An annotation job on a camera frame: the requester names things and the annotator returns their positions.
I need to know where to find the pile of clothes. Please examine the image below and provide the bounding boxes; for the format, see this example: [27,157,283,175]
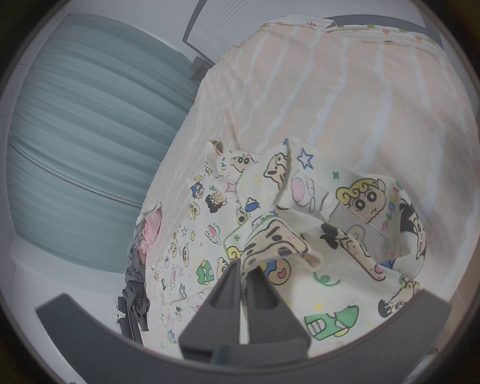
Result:
[120,202,164,332]

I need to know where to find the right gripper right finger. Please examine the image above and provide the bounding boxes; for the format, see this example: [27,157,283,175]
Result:
[244,266,313,357]

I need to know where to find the white printed pyjama top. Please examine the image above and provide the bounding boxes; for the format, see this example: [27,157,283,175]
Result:
[142,137,429,352]

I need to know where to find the bed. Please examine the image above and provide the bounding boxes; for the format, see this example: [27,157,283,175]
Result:
[139,0,480,357]

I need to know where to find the blue-green curtain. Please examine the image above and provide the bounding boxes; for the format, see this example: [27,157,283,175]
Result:
[7,13,200,206]
[5,144,166,263]

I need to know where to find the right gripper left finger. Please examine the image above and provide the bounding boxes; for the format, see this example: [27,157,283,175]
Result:
[178,259,242,356]

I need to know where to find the grey bedside table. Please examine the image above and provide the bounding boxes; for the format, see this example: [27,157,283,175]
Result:
[189,56,211,82]

